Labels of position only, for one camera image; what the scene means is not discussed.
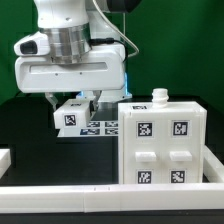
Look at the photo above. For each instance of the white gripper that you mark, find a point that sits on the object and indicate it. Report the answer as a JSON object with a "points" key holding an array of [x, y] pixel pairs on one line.
{"points": [[100, 69]]}

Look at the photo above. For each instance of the white cabinet top block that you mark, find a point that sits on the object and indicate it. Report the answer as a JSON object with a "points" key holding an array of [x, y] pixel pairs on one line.
{"points": [[73, 113]]}

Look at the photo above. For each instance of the white door panel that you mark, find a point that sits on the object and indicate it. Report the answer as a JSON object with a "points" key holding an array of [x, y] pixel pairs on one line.
{"points": [[181, 153], [145, 156]]}

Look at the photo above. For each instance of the white cabinet body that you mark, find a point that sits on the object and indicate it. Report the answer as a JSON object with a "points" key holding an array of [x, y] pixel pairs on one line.
{"points": [[161, 110]]}

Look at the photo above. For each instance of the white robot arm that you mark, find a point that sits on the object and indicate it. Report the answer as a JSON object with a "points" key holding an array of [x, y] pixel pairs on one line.
{"points": [[76, 49]]}

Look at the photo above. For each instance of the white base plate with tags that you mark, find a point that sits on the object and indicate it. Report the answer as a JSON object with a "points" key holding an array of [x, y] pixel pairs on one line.
{"points": [[94, 129]]}

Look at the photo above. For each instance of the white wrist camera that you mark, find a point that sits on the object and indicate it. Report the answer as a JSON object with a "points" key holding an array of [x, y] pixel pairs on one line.
{"points": [[36, 44]]}

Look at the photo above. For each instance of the white fence rail left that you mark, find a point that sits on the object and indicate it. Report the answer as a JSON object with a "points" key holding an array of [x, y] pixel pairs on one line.
{"points": [[5, 161]]}

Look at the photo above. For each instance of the white fence rail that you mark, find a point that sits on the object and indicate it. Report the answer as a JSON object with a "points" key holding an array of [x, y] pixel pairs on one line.
{"points": [[213, 169], [5, 161], [108, 198]]}

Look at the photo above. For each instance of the white fence rail right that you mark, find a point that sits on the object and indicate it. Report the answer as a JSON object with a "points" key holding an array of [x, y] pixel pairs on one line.
{"points": [[213, 169]]}

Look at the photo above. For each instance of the white fence rail front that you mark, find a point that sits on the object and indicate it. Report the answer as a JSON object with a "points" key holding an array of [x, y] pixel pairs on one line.
{"points": [[108, 198]]}

